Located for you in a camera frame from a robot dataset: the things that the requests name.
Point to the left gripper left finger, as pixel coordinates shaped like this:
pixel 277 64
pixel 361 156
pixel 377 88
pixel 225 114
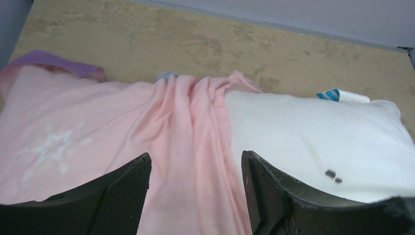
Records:
pixel 109 205

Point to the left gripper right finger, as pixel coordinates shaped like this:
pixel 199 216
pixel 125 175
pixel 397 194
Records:
pixel 279 204

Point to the white pillow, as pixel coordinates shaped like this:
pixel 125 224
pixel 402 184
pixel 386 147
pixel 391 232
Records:
pixel 360 151

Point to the pink purple printed pillowcase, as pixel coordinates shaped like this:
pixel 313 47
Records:
pixel 63 125

